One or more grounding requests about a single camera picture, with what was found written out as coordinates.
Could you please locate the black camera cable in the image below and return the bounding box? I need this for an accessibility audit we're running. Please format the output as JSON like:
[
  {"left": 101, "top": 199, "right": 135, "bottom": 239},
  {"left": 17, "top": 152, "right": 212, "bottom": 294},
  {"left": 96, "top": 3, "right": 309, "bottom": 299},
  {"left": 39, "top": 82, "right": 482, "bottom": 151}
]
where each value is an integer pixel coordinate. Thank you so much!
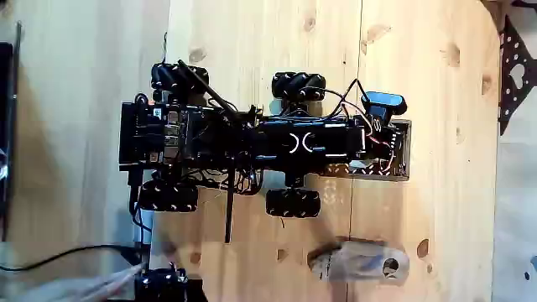
[{"left": 322, "top": 78, "right": 371, "bottom": 119}]

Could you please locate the black mecanum wheel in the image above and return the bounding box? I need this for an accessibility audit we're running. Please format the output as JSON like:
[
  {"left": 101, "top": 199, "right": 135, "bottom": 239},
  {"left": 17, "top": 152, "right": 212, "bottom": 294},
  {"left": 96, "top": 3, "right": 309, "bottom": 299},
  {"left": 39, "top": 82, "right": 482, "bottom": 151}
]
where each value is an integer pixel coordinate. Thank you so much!
[
  {"left": 138, "top": 180, "right": 200, "bottom": 213},
  {"left": 264, "top": 188, "right": 322, "bottom": 219},
  {"left": 150, "top": 61, "right": 210, "bottom": 96},
  {"left": 271, "top": 71, "right": 327, "bottom": 102}
]

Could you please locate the black wired device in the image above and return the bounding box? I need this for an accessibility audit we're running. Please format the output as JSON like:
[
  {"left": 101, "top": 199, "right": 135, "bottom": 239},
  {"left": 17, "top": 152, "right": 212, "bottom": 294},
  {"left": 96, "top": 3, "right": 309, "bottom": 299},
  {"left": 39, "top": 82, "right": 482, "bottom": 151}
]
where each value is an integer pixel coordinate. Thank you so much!
[{"left": 133, "top": 263, "right": 208, "bottom": 302}]

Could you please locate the red servo wire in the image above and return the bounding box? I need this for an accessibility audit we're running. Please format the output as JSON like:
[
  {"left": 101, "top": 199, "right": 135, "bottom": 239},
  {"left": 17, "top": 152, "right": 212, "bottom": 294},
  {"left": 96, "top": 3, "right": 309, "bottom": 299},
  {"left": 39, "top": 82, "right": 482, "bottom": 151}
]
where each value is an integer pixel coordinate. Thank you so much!
[{"left": 341, "top": 102, "right": 395, "bottom": 173}]

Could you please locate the black power cable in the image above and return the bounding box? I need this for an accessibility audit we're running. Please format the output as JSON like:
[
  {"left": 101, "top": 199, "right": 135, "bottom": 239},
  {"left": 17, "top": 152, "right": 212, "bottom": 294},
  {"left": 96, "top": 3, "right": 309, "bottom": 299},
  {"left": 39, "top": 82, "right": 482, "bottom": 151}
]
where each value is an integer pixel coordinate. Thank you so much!
[{"left": 127, "top": 167, "right": 154, "bottom": 262}]

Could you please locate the black monitor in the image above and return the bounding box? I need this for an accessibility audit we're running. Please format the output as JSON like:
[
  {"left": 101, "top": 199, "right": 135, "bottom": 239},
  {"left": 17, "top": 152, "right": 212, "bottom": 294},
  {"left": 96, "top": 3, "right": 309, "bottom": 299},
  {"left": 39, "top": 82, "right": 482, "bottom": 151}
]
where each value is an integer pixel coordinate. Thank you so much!
[{"left": 0, "top": 23, "right": 23, "bottom": 242}]

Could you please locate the black antenna rod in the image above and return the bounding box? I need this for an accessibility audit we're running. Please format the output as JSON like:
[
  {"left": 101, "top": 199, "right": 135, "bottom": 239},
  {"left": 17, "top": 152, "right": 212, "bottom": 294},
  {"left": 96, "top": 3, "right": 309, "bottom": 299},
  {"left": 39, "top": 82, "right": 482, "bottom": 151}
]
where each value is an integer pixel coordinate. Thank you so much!
[
  {"left": 176, "top": 59, "right": 242, "bottom": 122},
  {"left": 224, "top": 157, "right": 237, "bottom": 245}
]

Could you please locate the black mobile base chassis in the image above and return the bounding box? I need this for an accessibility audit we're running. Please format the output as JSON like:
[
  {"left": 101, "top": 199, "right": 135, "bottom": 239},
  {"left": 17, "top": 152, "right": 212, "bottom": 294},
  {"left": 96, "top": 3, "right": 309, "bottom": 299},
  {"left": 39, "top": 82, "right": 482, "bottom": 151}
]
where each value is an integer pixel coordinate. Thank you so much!
[{"left": 118, "top": 94, "right": 265, "bottom": 196}]

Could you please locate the black perforated heart-cutout panel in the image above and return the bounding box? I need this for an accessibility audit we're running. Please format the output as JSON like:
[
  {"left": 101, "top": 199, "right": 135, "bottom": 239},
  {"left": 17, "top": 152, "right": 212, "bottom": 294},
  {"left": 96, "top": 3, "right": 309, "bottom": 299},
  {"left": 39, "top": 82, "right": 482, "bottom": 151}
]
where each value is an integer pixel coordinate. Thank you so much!
[{"left": 498, "top": 14, "right": 537, "bottom": 136}]

